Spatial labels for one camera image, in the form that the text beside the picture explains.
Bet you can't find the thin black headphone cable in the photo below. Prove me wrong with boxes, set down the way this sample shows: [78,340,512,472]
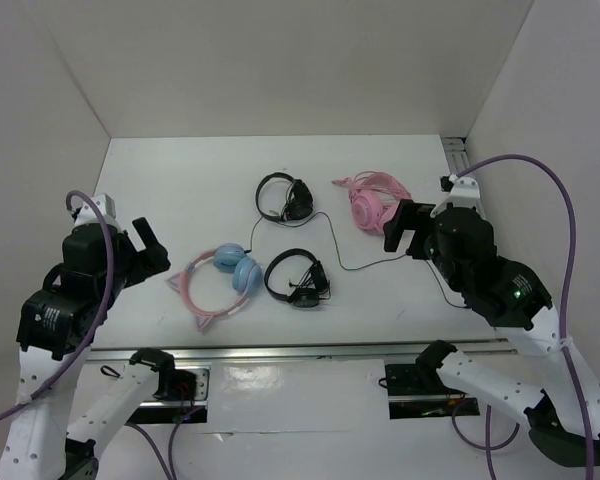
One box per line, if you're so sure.
[243,211,474,310]

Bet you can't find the pink blue cat-ear headphones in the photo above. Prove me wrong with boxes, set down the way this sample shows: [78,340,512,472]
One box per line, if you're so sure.
[165,243,263,333]

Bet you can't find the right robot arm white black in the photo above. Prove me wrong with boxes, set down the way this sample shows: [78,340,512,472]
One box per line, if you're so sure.
[383,200,600,468]

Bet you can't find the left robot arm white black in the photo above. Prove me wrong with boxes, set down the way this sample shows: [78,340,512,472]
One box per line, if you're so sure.
[0,218,196,479]

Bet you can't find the black headphones far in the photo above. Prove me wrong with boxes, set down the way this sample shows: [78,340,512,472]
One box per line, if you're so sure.
[255,172,314,224]

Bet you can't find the black headphones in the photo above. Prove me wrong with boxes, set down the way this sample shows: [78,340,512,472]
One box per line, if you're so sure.
[255,172,314,224]
[263,248,331,309]

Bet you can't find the black headphones near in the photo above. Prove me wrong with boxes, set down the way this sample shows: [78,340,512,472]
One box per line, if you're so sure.
[263,248,331,309]

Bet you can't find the pink gaming headset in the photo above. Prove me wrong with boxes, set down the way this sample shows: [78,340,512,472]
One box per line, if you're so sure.
[331,171,412,234]

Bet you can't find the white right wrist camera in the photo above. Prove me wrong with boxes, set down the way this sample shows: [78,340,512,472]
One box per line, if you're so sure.
[430,174,482,218]

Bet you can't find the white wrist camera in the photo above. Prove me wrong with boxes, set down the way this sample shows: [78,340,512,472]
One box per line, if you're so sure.
[74,194,119,229]
[430,174,482,218]

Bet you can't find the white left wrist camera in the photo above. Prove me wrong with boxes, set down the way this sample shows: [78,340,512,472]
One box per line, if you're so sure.
[74,194,119,229]

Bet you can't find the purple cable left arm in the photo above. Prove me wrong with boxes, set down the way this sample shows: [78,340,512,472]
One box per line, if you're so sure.
[0,189,119,431]

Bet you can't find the aluminium frame right corner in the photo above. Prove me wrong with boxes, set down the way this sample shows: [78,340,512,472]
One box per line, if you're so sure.
[441,137,470,173]

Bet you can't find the aluminium rail front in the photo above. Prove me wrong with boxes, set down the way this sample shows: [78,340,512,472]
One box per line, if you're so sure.
[87,339,517,364]

